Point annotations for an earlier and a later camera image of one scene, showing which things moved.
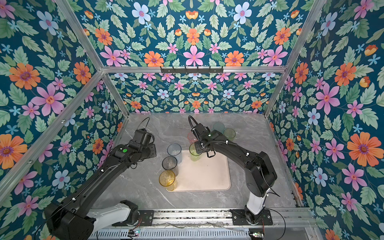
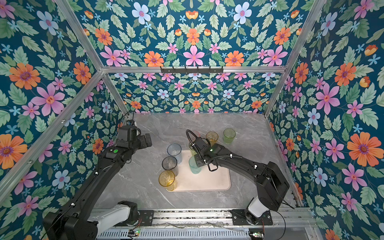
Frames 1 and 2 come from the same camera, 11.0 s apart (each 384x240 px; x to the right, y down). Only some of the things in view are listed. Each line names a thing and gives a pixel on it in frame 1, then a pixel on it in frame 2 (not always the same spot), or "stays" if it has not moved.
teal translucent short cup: (219, 127) → (194, 168)
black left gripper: (153, 153) → (143, 143)
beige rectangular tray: (209, 174) stays
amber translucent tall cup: (167, 178) stays
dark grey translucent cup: (170, 163) stays
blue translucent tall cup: (175, 150) stays
